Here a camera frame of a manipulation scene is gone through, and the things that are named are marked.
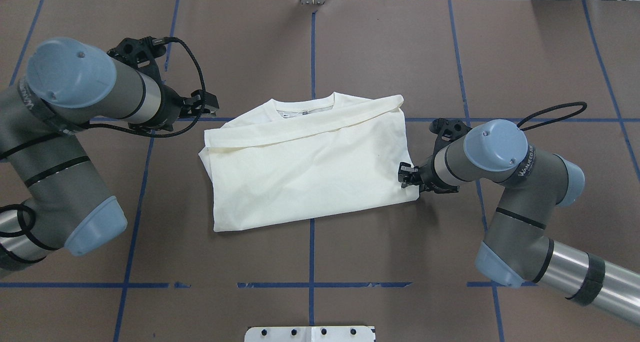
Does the wrist black camera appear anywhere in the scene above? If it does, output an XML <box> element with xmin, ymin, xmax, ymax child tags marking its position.
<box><xmin>429</xmin><ymin>118</ymin><xmax>473</xmax><ymax>156</ymax></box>
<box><xmin>106</xmin><ymin>36</ymin><xmax>167</xmax><ymax>84</ymax></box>

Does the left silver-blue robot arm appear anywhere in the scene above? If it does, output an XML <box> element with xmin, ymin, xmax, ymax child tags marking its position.
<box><xmin>0</xmin><ymin>36</ymin><xmax>219</xmax><ymax>278</ymax></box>

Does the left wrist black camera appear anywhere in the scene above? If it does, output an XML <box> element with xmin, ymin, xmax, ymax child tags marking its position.
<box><xmin>106</xmin><ymin>36</ymin><xmax>167</xmax><ymax>84</ymax></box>

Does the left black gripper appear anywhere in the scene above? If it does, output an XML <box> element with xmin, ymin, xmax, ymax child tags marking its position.
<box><xmin>127</xmin><ymin>84</ymin><xmax>220</xmax><ymax>132</ymax></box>

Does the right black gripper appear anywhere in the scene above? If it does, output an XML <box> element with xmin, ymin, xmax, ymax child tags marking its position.
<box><xmin>398</xmin><ymin>154</ymin><xmax>458</xmax><ymax>194</ymax></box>

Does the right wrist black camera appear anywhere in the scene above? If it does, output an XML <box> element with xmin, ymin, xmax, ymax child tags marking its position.
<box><xmin>429</xmin><ymin>118</ymin><xmax>473</xmax><ymax>156</ymax></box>

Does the cream long-sleeve cat shirt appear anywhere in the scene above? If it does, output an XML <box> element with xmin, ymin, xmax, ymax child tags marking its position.
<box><xmin>199</xmin><ymin>93</ymin><xmax>419</xmax><ymax>233</ymax></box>

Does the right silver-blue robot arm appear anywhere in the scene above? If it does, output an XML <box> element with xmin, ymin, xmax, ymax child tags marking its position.
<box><xmin>398</xmin><ymin>118</ymin><xmax>640</xmax><ymax>325</ymax></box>

